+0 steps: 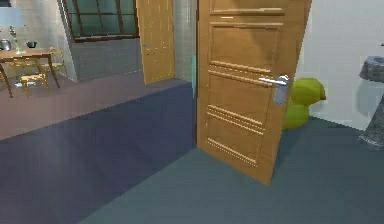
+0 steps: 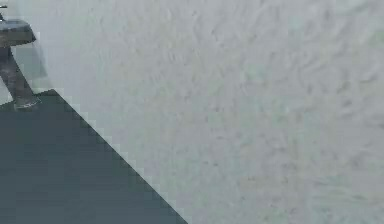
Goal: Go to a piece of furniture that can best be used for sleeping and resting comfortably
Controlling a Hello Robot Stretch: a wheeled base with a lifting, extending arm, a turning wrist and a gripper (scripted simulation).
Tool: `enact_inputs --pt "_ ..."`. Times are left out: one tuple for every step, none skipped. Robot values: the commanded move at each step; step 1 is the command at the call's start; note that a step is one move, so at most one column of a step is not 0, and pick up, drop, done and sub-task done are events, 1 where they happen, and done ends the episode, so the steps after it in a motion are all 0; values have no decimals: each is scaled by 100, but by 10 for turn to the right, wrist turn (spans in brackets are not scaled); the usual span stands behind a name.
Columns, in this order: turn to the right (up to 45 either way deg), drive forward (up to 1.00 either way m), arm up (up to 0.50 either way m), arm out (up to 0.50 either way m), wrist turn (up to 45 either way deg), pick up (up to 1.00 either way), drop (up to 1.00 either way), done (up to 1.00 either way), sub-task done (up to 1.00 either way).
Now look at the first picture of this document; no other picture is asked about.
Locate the brown panelled wooden door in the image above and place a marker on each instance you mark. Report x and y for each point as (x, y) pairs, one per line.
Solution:
(240, 93)

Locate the plain light wooden door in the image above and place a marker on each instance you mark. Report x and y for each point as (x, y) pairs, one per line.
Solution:
(156, 40)

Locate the green rubber duck toy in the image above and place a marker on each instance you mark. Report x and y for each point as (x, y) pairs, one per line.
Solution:
(301, 100)

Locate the dark framed window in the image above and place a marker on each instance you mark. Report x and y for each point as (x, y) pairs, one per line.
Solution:
(100, 18)

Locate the yellow wooden chair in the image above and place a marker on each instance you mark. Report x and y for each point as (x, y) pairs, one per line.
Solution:
(33, 79)
(56, 61)

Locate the dark round bowl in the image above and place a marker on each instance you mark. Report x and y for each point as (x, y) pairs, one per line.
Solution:
(31, 44)

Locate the brown wooden dining table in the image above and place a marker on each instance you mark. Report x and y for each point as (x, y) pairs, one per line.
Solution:
(23, 56)

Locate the green glass bottle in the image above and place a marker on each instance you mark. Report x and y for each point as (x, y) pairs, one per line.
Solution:
(18, 49)

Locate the silver kettle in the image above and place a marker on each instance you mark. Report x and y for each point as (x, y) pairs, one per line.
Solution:
(4, 44)

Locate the grey stone pedestal sink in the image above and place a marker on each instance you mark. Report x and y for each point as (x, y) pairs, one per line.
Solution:
(375, 100)

